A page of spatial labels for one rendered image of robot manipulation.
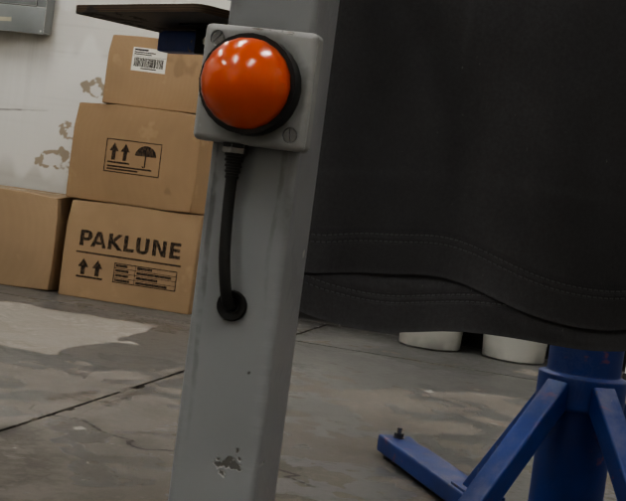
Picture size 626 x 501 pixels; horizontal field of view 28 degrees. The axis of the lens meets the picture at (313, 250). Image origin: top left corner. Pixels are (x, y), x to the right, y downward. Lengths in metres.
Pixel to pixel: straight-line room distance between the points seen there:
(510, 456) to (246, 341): 1.49
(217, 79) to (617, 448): 1.59
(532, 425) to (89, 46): 4.29
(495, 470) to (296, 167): 1.50
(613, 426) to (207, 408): 1.55
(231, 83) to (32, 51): 5.66
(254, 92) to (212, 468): 0.17
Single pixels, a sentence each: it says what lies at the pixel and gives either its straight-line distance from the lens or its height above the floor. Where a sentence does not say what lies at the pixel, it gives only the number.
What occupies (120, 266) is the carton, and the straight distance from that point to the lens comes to 5.39.
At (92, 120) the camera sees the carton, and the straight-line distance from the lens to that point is 5.48.
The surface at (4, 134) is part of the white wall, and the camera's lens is 6.18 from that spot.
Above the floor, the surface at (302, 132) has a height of 0.63.
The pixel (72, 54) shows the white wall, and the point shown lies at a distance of 6.06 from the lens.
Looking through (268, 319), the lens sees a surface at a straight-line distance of 0.54.
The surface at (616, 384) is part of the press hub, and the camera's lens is 2.12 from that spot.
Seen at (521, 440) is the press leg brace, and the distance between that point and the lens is 2.03.
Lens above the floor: 0.61
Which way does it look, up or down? 3 degrees down
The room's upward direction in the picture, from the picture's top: 7 degrees clockwise
